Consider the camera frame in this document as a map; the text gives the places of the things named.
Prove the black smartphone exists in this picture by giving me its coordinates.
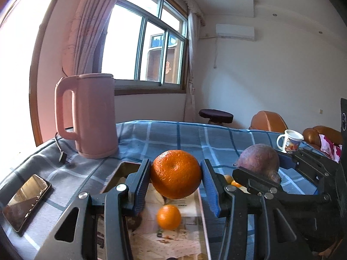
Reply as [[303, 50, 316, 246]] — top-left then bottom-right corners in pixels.
[[2, 174, 51, 232]]

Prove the dark round stool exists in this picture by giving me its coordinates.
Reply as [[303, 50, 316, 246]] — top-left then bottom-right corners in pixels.
[[199, 109, 234, 126]]

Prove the wooden door frame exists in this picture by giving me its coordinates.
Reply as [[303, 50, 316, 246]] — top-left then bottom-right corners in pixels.
[[0, 0, 65, 147]]

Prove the black kettle power cable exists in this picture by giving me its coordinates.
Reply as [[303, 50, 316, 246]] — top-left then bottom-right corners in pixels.
[[53, 131, 68, 164]]

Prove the window with brown frame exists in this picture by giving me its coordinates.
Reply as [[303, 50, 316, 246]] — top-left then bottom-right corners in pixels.
[[92, 0, 188, 95]]

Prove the brown leather chair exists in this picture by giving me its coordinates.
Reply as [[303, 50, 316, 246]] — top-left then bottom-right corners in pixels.
[[302, 125, 344, 151], [249, 110, 288, 133]]

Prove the large purple passion fruit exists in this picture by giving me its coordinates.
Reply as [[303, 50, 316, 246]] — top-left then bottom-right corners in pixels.
[[235, 144, 281, 184]]

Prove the large orange tangerine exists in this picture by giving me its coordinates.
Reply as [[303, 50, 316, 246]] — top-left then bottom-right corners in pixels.
[[151, 150, 202, 199]]

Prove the dark water chestnut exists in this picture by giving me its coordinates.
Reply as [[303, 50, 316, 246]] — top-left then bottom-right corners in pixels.
[[126, 213, 142, 231]]

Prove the pink curtain left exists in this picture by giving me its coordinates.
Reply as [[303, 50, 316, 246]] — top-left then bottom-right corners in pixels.
[[62, 0, 117, 76]]

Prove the pink electric kettle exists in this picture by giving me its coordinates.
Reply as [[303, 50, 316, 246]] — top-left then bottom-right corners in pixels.
[[55, 73, 118, 159]]

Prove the pink curtain right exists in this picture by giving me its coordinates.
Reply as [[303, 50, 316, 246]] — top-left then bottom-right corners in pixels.
[[183, 0, 206, 122]]

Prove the pink metal tin box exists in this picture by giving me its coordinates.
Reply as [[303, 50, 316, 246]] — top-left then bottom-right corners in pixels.
[[96, 161, 212, 260]]

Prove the small orange tangerine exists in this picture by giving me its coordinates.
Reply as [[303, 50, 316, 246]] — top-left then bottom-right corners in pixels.
[[231, 180, 242, 188]]

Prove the pink curtain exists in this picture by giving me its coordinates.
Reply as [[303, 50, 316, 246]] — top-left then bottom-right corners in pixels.
[[62, 0, 117, 76], [183, 0, 206, 122]]

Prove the white printed mug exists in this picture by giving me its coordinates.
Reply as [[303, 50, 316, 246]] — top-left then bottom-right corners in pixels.
[[277, 129, 304, 153]]

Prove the white air conditioner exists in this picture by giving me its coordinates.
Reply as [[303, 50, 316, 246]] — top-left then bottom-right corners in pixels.
[[216, 24, 255, 41]]

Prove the blue plaid tablecloth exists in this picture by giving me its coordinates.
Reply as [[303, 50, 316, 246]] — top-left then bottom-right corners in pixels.
[[0, 119, 326, 260]]

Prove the pink floral cloth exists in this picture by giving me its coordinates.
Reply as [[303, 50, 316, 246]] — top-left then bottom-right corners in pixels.
[[319, 134, 342, 163]]

